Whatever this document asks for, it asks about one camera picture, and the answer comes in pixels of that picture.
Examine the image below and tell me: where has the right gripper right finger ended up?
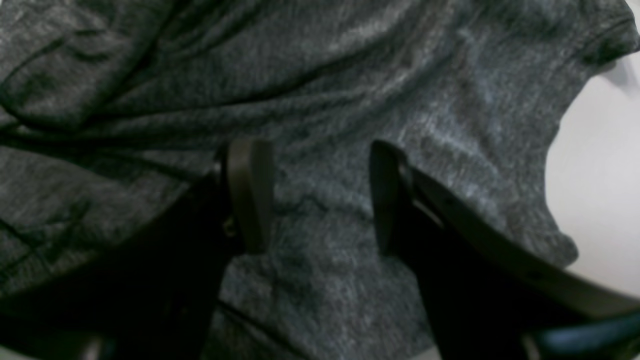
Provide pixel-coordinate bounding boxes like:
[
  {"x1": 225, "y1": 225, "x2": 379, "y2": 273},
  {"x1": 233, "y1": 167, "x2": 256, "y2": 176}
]
[{"x1": 369, "y1": 140, "x2": 640, "y2": 360}]

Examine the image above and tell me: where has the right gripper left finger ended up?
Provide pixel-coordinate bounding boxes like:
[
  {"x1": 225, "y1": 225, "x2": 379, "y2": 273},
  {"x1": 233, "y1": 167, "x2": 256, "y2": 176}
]
[{"x1": 1, "y1": 137, "x2": 275, "y2": 360}]

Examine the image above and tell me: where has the grey long-sleeve t-shirt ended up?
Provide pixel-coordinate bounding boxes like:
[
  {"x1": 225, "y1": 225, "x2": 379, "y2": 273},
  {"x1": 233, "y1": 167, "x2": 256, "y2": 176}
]
[{"x1": 1, "y1": 0, "x2": 639, "y2": 360}]

